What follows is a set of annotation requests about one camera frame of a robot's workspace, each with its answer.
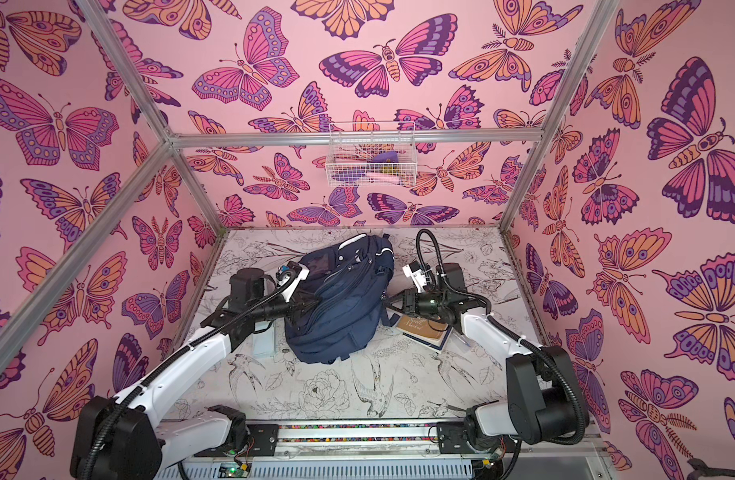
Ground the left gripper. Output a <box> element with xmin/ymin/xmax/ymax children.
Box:
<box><xmin>246</xmin><ymin>289</ymin><xmax>321</xmax><ymax>328</ymax></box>

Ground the black and tan book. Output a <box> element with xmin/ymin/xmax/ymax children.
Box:
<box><xmin>395</xmin><ymin>315</ymin><xmax>449</xmax><ymax>338</ymax></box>

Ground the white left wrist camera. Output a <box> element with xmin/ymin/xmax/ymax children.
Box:
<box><xmin>276</xmin><ymin>261</ymin><xmax>309</xmax><ymax>303</ymax></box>

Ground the white wire basket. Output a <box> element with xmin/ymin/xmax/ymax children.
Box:
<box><xmin>323</xmin><ymin>121</ymin><xmax>419</xmax><ymax>188</ymax></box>

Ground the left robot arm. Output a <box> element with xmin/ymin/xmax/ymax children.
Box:
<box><xmin>69</xmin><ymin>262</ymin><xmax>316</xmax><ymax>479</ymax></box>

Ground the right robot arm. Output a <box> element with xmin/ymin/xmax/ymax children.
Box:
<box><xmin>387</xmin><ymin>228</ymin><xmax>589</xmax><ymax>449</ymax></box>

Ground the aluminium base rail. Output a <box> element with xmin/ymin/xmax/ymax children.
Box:
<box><xmin>102</xmin><ymin>416</ymin><xmax>615</xmax><ymax>480</ymax></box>

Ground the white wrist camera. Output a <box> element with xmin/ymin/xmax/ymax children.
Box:
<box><xmin>276</xmin><ymin>261</ymin><xmax>309</xmax><ymax>303</ymax></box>
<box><xmin>403</xmin><ymin>260</ymin><xmax>433</xmax><ymax>293</ymax></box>

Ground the navy blue book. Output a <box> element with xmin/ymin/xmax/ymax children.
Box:
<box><xmin>403</xmin><ymin>330</ymin><xmax>451</xmax><ymax>351</ymax></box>

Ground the green circuit board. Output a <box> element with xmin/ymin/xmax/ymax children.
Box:
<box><xmin>218</xmin><ymin>463</ymin><xmax>250</xmax><ymax>479</ymax></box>

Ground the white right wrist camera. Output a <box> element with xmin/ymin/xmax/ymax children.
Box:
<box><xmin>403</xmin><ymin>260</ymin><xmax>433</xmax><ymax>293</ymax></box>

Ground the clear plastic pencil case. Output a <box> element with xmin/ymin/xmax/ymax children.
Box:
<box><xmin>449</xmin><ymin>333</ymin><xmax>475</xmax><ymax>356</ymax></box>

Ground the navy blue backpack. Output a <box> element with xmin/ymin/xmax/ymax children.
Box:
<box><xmin>285</xmin><ymin>233</ymin><xmax>395</xmax><ymax>364</ymax></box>

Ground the grey scientific calculator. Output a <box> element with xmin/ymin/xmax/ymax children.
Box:
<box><xmin>252</xmin><ymin>330</ymin><xmax>276</xmax><ymax>359</ymax></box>

